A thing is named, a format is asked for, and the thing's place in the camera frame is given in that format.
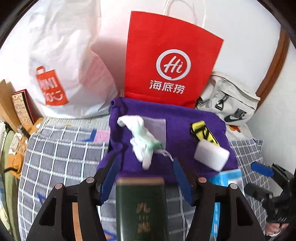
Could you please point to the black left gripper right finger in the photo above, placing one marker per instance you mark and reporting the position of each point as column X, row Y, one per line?
column 237, row 220

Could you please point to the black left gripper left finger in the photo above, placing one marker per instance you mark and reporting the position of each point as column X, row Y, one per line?
column 54, row 221

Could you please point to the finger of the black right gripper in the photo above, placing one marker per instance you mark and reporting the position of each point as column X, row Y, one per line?
column 262, row 169
column 257, row 192

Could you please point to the blue tissue pack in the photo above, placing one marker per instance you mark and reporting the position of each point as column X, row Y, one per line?
column 224, row 178

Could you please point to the white and green sock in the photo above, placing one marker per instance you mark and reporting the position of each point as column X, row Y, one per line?
column 144, row 144

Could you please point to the person's right hand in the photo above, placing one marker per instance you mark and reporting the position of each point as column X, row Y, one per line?
column 274, row 228

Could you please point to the white sponge block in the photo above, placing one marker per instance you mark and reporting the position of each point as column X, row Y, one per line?
column 211, row 155

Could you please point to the grey checked bed sheet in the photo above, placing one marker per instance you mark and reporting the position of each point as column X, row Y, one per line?
column 53, row 156

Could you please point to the dark green tin box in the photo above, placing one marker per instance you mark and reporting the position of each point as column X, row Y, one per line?
column 141, row 209

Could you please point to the grey Nike bag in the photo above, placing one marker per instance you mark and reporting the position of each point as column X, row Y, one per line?
column 229, row 99

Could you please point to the yellow black packet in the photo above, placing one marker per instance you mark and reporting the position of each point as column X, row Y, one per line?
column 200, row 131

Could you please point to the translucent plastic pouch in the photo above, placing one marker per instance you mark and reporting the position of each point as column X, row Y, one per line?
column 157, row 127

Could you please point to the patterned book box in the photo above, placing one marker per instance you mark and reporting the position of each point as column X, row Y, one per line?
column 22, row 107

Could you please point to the wooden bedside furniture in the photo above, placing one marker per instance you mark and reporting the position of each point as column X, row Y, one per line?
column 18, row 146

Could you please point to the white Miniso plastic bag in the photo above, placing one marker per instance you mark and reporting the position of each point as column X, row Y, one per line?
column 72, row 78

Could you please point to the red Haidilao paper bag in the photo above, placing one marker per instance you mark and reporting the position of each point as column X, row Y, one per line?
column 169, row 60

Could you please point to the brown wooden door frame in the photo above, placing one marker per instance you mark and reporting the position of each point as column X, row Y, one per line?
column 275, row 67

